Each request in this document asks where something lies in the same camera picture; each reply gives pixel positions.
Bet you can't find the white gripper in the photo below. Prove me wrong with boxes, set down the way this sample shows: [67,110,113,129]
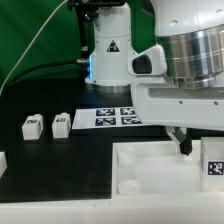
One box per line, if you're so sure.
[131,77,224,156]

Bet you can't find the white square table top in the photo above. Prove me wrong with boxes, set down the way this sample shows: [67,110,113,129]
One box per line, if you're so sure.
[112,140,224,198]

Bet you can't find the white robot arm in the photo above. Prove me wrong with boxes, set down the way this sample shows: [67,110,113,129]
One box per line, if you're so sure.
[86,0,224,155]

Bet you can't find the white marker sheet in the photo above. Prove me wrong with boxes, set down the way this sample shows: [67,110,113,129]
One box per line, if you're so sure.
[72,107,142,130]

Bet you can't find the white block left edge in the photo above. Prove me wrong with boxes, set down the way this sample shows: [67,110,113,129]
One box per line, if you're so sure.
[0,152,7,179]

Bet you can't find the white front rail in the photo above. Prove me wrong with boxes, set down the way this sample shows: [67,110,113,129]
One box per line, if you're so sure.
[0,195,224,224]

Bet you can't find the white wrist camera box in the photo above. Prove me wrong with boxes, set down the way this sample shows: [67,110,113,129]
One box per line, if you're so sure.
[127,44,167,76]

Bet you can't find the black camera stand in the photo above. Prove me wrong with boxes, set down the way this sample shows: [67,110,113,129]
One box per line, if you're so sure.
[67,0,127,61]

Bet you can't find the black cable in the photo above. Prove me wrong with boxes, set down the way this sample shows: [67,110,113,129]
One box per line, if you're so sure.
[6,59,88,88]

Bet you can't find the white cable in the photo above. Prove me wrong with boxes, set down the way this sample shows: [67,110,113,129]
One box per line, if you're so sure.
[0,0,69,98]

